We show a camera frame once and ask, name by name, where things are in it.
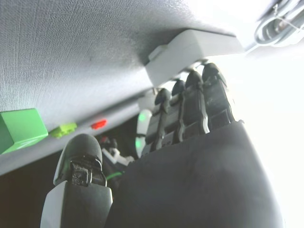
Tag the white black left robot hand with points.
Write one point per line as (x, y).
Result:
(190, 178)

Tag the white power strip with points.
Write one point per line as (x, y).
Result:
(190, 52)

